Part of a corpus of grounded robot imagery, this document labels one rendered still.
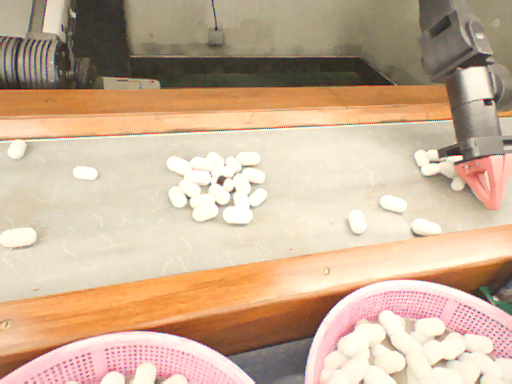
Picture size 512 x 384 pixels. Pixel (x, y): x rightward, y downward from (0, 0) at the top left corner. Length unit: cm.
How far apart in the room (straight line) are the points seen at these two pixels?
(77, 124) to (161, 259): 29
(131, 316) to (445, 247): 37
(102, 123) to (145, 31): 194
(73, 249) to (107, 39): 212
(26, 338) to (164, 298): 12
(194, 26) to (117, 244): 222
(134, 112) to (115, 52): 189
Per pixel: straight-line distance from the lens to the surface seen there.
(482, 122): 64
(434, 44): 69
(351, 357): 43
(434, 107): 89
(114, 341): 37
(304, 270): 43
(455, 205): 66
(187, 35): 262
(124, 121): 66
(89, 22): 251
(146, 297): 40
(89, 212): 52
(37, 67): 83
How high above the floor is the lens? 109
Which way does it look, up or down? 40 degrees down
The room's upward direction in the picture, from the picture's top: 9 degrees clockwise
